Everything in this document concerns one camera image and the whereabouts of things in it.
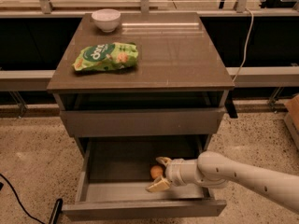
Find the black object on floor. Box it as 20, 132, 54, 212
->
49, 198, 63, 224

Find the cardboard box at right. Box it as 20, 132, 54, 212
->
284, 94, 299, 149

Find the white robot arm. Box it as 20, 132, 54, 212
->
146, 151, 299, 213

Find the grey drawer cabinet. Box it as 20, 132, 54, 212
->
48, 12, 234, 152

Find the white hanging cable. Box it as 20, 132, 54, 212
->
232, 8, 255, 83

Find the orange fruit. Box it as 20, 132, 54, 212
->
150, 165, 164, 179

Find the black floor cable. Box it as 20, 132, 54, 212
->
0, 173, 46, 224

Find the grey metal railing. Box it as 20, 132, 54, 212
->
0, 0, 298, 91

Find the open grey middle drawer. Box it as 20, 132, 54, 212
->
63, 135, 226, 221

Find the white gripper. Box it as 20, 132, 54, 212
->
146, 157, 200, 192

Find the closed grey top drawer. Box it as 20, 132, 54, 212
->
61, 108, 225, 137

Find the white ceramic bowl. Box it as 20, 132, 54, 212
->
92, 9, 121, 33

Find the green chip bag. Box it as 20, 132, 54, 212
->
72, 42, 138, 72

